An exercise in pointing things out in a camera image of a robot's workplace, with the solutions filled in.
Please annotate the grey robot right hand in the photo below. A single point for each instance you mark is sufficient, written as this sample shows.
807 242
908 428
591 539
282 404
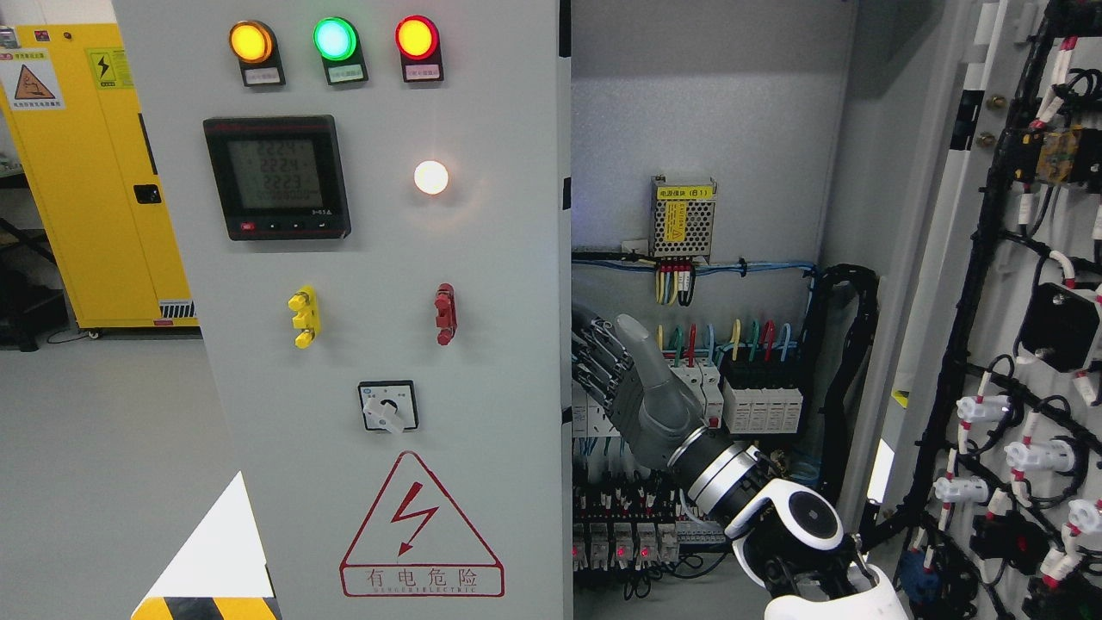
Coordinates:
620 364

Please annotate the grey cabinet door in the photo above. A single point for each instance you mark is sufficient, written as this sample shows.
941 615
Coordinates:
491 402
992 501

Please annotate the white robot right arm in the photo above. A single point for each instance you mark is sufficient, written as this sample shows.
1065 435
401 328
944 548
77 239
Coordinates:
786 536

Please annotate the white breaker and socket row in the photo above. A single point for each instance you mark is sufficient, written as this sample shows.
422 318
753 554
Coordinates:
597 409

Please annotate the black white surge protector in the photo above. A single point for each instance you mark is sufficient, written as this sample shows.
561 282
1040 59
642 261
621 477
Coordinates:
761 397

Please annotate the metal mesh power supply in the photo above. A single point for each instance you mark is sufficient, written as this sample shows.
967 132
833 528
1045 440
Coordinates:
682 216

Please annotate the relay and terminal row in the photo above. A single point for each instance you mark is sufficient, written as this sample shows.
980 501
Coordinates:
628 523

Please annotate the red terminal posts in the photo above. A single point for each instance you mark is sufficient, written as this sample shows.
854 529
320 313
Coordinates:
446 317

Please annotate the white indicator lamp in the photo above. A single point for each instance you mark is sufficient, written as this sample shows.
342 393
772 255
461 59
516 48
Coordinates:
431 177

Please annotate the red electric hazard sticker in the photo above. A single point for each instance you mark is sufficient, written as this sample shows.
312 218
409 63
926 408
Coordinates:
416 542

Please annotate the yellow terminal posts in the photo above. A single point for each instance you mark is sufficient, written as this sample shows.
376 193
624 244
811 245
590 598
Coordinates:
304 303

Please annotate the red indicator lamp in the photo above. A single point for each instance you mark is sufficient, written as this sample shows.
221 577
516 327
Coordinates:
420 52

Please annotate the black digital power meter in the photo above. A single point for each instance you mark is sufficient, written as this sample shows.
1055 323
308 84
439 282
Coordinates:
279 177

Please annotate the green indicator lamp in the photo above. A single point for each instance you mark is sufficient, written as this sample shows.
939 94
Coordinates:
340 51

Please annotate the yellow indicator lamp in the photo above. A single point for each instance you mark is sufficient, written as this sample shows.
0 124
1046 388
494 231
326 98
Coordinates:
257 52

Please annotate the yellow safety cabinet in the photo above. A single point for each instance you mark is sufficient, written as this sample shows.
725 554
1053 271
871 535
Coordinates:
76 120

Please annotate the white rotary selector switch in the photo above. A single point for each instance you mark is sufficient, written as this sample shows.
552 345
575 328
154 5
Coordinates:
389 406

